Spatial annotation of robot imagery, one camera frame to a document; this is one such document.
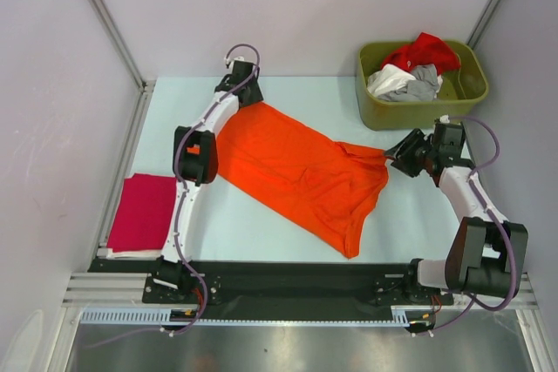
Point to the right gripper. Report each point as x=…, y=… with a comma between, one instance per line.
x=404, y=151

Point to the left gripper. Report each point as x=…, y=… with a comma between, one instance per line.
x=256, y=96

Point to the orange t-shirt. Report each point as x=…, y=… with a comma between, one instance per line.
x=324, y=186

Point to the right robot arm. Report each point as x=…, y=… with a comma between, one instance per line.
x=485, y=261

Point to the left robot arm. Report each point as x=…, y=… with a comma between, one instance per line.
x=196, y=165

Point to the white t-shirt in bin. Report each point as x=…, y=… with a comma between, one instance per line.
x=389, y=78

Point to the grey t-shirt in bin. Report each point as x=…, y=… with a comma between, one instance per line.
x=425, y=88

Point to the olive green plastic bin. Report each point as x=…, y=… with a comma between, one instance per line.
x=461, y=90

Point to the red t-shirt in bin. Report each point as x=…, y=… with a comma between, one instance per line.
x=426, y=49

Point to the folded magenta t-shirt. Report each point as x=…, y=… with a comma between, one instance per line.
x=144, y=214

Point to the left aluminium corner post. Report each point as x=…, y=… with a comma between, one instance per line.
x=118, y=42

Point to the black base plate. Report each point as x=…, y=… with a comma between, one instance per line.
x=282, y=291

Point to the aluminium frame rail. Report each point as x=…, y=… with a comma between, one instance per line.
x=106, y=290

